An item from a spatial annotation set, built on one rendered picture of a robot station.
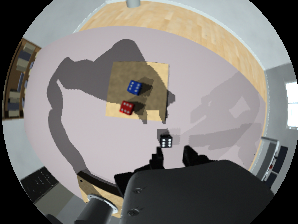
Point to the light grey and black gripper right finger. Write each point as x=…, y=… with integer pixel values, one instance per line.
x=191, y=157

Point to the blue die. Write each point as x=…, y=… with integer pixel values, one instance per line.
x=134, y=87

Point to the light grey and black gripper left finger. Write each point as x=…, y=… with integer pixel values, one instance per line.
x=121, y=180

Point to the red die with white pips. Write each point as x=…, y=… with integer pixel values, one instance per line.
x=127, y=108

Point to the tan square mat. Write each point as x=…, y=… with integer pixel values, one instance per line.
x=151, y=103

